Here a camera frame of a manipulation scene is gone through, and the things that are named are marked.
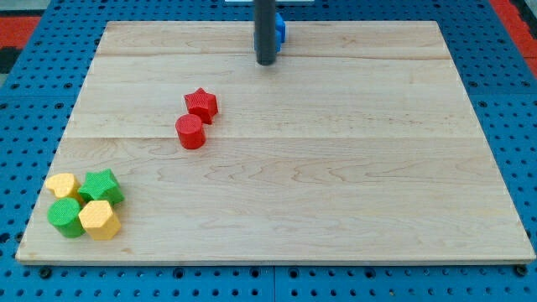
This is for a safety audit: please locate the blue cube block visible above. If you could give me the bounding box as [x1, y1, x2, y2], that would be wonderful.
[253, 8, 286, 55]

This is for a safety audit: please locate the red cylinder block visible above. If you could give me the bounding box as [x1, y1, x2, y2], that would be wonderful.
[175, 114, 206, 149]

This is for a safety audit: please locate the red star block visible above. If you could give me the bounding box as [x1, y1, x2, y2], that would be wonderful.
[184, 87, 218, 124]

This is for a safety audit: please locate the light wooden board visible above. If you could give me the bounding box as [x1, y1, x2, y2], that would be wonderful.
[16, 21, 535, 266]

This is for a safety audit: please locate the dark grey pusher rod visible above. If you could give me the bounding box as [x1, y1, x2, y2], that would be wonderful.
[253, 0, 276, 66]

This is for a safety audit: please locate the green star block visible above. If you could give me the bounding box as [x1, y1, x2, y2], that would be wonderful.
[78, 169, 125, 206]

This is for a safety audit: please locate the yellow hexagon block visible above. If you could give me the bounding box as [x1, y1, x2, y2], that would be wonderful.
[78, 200, 122, 241]

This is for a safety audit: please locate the yellow heart block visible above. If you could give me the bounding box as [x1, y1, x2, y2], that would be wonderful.
[44, 173, 86, 206]

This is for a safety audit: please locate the green cylinder block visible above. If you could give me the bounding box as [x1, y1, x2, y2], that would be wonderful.
[47, 197, 86, 238]

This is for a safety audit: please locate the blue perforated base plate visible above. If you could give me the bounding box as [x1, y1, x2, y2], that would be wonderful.
[1, 0, 536, 301]

